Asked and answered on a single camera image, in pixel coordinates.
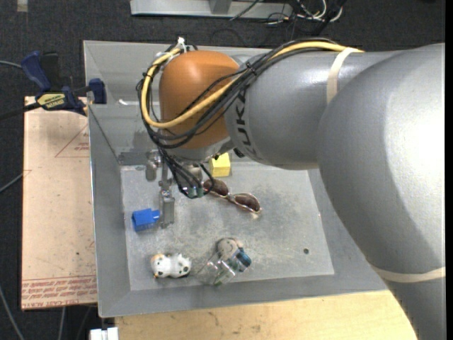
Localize blue block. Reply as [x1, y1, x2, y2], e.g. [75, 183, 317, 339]
[131, 208, 161, 233]

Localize tan round toy face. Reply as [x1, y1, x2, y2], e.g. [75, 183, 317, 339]
[216, 237, 245, 261]

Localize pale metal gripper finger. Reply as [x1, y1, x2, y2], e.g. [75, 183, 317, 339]
[159, 189, 176, 230]
[144, 153, 160, 183]

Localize brown sunglasses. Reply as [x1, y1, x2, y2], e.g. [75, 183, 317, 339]
[202, 178, 263, 215]

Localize brown cardboard board, red print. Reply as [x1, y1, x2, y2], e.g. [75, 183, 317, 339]
[21, 96, 98, 312]

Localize yellow block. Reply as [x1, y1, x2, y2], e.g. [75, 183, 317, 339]
[209, 153, 233, 178]

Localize white toy animal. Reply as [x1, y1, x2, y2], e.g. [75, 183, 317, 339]
[149, 252, 193, 280]

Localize grey metal bin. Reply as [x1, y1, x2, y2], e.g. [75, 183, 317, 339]
[83, 40, 389, 319]

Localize clear plastic bottle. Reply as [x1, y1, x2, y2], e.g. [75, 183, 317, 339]
[195, 248, 253, 287]

